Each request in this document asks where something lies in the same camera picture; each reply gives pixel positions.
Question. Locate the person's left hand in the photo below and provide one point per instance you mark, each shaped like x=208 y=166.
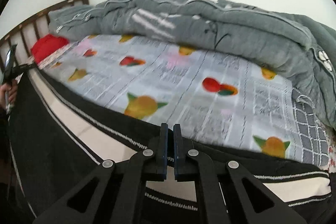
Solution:
x=5 y=98

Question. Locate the grey quilt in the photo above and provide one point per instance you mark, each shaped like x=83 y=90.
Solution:
x=210 y=24

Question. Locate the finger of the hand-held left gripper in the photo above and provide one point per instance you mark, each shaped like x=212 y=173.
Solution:
x=26 y=66

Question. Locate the fruit print bed sheet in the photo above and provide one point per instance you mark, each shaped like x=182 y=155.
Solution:
x=170 y=77

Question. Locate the grey checked cloth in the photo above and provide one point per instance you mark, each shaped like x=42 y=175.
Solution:
x=309 y=129

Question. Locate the black pants with white stripe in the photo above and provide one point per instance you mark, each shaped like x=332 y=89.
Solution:
x=52 y=148

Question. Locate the wooden bed headboard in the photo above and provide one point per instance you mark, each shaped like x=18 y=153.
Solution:
x=26 y=27

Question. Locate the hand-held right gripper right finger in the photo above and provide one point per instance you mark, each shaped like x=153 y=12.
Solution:
x=177 y=151

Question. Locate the floral mattress cover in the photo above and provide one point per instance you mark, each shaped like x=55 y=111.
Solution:
x=331 y=153

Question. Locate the red pillow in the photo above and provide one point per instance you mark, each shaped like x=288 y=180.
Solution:
x=48 y=47

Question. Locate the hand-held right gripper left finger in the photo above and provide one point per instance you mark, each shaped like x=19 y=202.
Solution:
x=164 y=151

